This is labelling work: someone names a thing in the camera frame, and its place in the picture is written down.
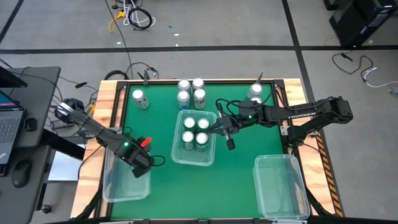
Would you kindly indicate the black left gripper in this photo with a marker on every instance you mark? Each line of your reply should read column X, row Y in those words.
column 141, row 158

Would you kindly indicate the black desk monitor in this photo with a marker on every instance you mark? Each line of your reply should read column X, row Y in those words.
column 11, row 79

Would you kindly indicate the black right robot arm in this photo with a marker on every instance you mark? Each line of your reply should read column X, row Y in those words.
column 311, row 113

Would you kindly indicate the black power adapter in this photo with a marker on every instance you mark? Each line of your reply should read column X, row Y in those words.
column 60, row 125

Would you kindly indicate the yellow black hazard tape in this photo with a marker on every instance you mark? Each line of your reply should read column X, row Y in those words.
column 329, row 183

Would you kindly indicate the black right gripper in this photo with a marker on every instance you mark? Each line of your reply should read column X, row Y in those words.
column 231, row 124

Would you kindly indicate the clear plastic bin with label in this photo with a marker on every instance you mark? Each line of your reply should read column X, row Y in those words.
column 192, row 158

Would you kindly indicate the black metal table frame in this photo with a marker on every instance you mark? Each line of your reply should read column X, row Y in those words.
column 125, row 99

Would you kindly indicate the small black puck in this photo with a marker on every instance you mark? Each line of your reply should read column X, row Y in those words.
column 30, row 124

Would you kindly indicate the black caster wheel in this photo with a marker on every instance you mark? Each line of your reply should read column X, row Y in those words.
column 46, row 209

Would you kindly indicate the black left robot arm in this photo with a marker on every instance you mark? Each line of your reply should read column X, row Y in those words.
column 93, row 127

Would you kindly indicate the black computer mouse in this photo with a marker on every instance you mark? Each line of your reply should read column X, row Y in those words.
column 21, row 174

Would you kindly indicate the black laptop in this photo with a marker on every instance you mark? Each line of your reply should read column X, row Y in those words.
column 9, row 130

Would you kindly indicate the wooden table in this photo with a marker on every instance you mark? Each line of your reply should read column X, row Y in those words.
column 105, row 90

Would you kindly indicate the black cabinet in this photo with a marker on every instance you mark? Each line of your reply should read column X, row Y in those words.
column 357, row 21

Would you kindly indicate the grey desk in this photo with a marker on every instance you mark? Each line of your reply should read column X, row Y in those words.
column 40, row 93

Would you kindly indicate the black table clamp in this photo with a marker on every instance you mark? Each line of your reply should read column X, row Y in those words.
column 145, row 77
column 259, row 77

